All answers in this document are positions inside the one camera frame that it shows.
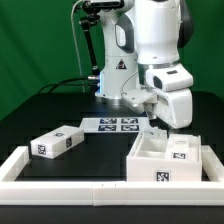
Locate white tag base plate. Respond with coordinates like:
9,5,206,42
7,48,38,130
80,117,156,133

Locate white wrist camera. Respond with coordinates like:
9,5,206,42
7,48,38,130
121,89,157,114

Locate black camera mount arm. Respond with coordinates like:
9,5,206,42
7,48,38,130
79,0,124,77

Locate white cabinet body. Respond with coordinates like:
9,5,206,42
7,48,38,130
126,133,202,182

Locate white cabinet door panel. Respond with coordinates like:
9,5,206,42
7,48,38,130
144,129,167,138
165,134,201,162

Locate white U-shaped fence frame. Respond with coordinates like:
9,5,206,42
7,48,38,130
0,146,224,206

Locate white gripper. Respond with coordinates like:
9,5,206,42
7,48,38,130
151,89,193,129

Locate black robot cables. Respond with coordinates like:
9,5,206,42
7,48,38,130
38,78,101,95

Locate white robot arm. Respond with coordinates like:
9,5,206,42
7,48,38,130
96,0,193,129

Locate white cabinet top block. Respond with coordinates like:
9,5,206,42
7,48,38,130
30,125,84,159

